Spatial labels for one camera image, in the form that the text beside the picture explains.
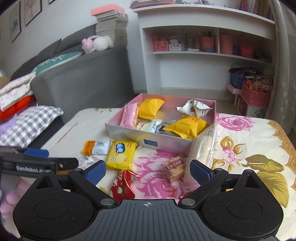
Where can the beige curtain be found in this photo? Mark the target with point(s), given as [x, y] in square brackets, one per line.
[281, 107]

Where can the teal cushion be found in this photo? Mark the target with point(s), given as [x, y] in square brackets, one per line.
[56, 61]

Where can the grey sofa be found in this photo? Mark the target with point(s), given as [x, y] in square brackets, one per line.
[101, 79]

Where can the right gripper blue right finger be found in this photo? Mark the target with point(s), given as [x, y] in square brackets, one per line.
[210, 183]

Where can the blue storage bin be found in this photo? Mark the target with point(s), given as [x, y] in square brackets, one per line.
[237, 80]

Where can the white printed storage box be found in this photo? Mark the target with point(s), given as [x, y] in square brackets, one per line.
[248, 110]

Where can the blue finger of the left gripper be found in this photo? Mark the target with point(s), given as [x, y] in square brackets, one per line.
[36, 153]
[65, 164]

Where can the white labelled box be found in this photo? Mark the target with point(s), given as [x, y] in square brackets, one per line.
[175, 47]

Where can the checked grey pillow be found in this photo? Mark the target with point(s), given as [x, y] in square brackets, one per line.
[33, 127]

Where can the stack of grey books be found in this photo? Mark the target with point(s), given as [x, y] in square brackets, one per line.
[112, 21]

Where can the clear long snack bag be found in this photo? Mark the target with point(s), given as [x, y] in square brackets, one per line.
[202, 149]

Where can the white crumpled snack wrapper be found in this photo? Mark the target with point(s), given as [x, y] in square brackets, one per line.
[194, 108]

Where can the pink white plush toy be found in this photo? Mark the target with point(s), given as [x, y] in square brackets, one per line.
[97, 43]

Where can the orange small snack packet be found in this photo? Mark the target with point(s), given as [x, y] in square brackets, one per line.
[88, 148]

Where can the red folded blanket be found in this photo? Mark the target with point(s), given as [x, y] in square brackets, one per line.
[15, 108]

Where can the red snack packet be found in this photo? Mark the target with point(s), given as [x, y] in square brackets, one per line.
[122, 185]

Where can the silver white small packet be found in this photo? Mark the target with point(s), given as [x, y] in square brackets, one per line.
[101, 147]

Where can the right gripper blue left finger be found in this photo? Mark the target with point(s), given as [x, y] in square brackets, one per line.
[84, 182]

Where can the pale yellow snack packet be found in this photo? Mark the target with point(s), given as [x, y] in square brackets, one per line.
[148, 125]

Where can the pink floor basket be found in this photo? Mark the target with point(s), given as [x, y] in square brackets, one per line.
[255, 98]

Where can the white bookshelf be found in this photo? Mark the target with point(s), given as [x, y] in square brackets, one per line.
[188, 49]

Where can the orange yellow snack packet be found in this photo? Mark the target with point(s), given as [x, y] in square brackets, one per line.
[188, 127]

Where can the yellow pillow snack bag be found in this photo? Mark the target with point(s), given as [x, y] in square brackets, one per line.
[148, 108]

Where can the pink perforated pen basket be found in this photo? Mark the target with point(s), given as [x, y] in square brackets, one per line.
[161, 46]

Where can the small brown cookie packet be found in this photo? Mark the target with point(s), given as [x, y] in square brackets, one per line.
[174, 169]

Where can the pink snack packet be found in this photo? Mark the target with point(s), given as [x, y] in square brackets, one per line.
[129, 116]

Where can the yellow blue logo snack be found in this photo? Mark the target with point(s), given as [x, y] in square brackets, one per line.
[121, 155]

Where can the red small basket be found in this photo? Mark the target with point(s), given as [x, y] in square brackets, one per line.
[246, 51]

